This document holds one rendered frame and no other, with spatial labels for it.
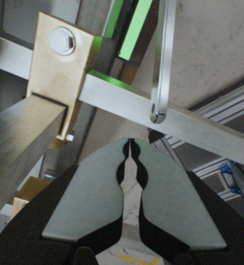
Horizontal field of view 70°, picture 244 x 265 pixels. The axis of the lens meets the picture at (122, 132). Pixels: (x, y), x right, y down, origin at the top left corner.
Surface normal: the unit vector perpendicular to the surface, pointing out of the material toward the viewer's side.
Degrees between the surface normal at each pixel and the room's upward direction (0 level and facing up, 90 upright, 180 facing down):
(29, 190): 90
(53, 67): 0
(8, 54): 0
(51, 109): 90
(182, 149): 0
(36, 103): 90
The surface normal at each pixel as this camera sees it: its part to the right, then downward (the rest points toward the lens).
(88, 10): -0.04, 0.46
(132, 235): 0.38, -0.81
